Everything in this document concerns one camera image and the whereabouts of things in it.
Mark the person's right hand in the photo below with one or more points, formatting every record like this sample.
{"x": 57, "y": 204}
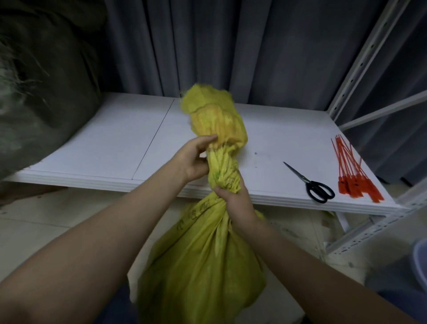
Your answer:
{"x": 237, "y": 204}

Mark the person's left hand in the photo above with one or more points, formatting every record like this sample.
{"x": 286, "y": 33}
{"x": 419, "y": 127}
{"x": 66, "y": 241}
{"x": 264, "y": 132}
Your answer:
{"x": 189, "y": 158}

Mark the person's left thumb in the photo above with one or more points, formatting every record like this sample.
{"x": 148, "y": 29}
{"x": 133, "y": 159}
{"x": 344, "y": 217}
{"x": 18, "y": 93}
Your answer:
{"x": 207, "y": 140}

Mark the person's right thumb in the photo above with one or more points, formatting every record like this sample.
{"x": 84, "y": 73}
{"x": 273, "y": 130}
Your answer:
{"x": 221, "y": 193}

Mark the yellow woven sack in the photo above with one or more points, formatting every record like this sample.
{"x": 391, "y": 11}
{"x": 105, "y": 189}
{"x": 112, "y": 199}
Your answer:
{"x": 203, "y": 240}

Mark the person's left forearm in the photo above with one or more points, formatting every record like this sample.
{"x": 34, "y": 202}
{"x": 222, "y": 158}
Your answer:
{"x": 83, "y": 248}

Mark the person's right forearm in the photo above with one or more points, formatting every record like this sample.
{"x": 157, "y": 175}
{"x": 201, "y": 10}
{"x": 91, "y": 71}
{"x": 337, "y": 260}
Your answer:
{"x": 313, "y": 277}

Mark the grey curtain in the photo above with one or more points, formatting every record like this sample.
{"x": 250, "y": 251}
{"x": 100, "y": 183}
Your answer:
{"x": 253, "y": 50}

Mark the bundle of red zip ties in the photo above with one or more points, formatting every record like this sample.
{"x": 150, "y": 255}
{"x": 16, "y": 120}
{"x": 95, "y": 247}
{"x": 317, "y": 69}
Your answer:
{"x": 353, "y": 173}

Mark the white metal shelf rack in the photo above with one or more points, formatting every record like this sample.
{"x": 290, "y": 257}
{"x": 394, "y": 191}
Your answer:
{"x": 370, "y": 133}

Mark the large grey-green woven sack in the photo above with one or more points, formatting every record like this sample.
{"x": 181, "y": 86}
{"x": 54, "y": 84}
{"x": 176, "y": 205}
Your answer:
{"x": 36, "y": 86}

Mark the blue plastic bucket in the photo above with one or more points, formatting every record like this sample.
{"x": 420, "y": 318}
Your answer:
{"x": 421, "y": 263}

